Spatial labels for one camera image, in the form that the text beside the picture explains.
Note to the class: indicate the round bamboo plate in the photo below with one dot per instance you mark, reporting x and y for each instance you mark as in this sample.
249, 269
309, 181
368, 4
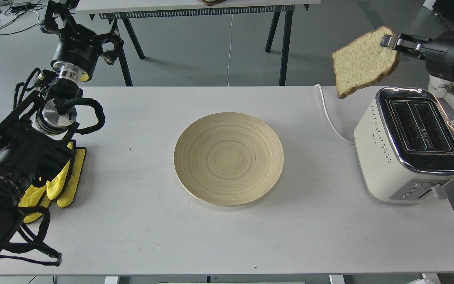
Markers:
228, 158

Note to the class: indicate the yellow oven glove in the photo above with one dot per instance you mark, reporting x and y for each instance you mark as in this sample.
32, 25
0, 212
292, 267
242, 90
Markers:
63, 188

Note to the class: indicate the cream white toaster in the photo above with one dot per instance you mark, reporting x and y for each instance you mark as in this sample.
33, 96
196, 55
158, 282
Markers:
405, 145

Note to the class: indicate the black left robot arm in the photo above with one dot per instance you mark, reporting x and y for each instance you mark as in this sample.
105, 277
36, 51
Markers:
34, 137

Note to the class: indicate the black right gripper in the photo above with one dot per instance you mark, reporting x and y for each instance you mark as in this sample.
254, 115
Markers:
439, 54

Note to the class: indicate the background table with black legs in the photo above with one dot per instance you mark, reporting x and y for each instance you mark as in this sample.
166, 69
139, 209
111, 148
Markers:
125, 10

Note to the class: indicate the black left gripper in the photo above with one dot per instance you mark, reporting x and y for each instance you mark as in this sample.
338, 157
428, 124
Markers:
74, 51

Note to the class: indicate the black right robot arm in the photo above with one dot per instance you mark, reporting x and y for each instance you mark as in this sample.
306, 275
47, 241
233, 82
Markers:
438, 53

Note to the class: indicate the slice of bread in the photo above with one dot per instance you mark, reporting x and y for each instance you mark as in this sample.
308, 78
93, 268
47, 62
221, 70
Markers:
363, 62

